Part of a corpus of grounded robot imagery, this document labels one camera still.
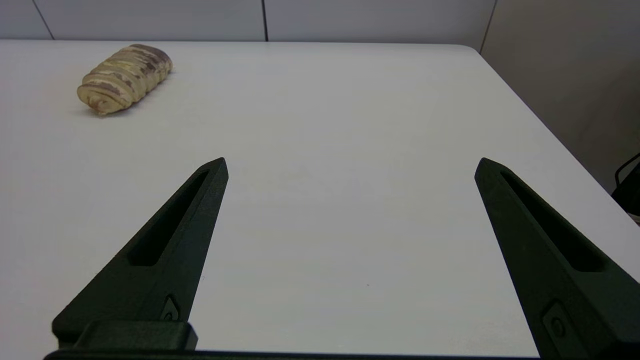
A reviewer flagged long twisted marbled bread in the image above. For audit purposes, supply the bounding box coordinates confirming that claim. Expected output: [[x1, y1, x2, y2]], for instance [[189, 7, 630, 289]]
[[76, 43, 174, 116]]

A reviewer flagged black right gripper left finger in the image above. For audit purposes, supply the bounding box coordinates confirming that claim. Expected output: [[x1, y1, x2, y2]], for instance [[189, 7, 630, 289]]
[[52, 157, 229, 347]]

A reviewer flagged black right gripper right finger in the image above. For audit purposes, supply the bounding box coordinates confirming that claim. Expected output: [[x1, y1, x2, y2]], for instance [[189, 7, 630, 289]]
[[474, 157, 640, 360]]

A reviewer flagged black cable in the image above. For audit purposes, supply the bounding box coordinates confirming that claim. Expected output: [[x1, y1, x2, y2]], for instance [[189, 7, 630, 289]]
[[611, 152, 640, 221]]

